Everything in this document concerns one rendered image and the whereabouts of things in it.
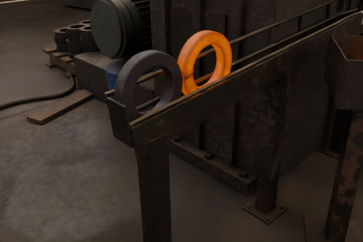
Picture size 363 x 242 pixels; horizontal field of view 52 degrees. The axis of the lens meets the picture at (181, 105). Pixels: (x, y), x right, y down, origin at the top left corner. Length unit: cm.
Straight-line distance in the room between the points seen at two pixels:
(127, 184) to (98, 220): 24
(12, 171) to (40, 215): 39
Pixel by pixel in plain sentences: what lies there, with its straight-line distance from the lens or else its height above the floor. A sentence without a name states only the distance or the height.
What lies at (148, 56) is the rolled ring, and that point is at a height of 76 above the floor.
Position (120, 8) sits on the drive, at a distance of 223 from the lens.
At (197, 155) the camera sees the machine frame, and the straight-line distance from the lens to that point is 175.
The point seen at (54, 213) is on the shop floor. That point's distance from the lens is 163.
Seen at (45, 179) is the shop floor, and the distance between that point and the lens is 184.
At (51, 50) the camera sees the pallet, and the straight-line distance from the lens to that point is 331.
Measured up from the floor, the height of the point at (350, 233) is 1.
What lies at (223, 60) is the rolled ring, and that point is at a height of 69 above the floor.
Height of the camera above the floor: 101
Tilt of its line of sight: 25 degrees down
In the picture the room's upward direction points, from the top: 1 degrees counter-clockwise
